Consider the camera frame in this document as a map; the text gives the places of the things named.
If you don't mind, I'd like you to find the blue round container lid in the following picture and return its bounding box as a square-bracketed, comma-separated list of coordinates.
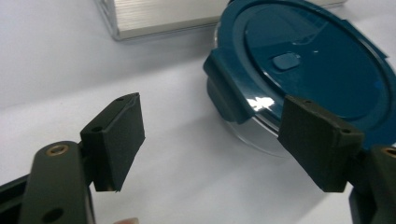
[203, 0, 396, 149]

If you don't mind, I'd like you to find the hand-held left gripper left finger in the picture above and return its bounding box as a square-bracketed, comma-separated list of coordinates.
[18, 91, 147, 224]

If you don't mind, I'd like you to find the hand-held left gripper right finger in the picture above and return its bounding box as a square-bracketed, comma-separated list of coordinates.
[276, 94, 396, 224]

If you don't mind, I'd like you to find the clear glass round container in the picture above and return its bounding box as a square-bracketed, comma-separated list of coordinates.
[206, 78, 293, 159]

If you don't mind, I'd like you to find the silver ribbed metal box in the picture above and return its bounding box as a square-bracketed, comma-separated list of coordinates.
[93, 0, 348, 42]

